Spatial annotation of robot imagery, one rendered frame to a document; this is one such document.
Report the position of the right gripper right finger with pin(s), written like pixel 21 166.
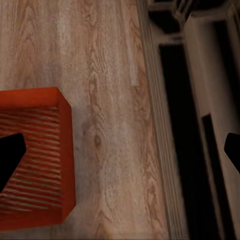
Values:
pixel 231 147

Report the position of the storage box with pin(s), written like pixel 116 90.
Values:
pixel 45 98

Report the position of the wood fireplace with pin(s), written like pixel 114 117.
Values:
pixel 191 51

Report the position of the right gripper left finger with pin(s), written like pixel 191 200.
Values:
pixel 12 151

